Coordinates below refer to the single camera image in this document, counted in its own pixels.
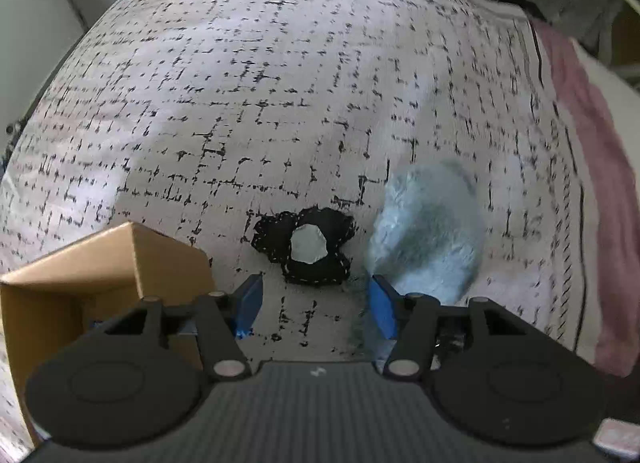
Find black white hair scrunchie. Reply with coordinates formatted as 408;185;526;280
250;206;356;287

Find white fluffy blanket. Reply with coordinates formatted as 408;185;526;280
572;40;640;151

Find brown cardboard box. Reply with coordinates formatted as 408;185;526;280
1;223;216;462

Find light blue plush toy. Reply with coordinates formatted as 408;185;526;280
366;160;485;305

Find blue denim cloth piece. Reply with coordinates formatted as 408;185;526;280
345;272;381;360

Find white black patterned bedspread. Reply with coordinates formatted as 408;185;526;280
0;0;601;463

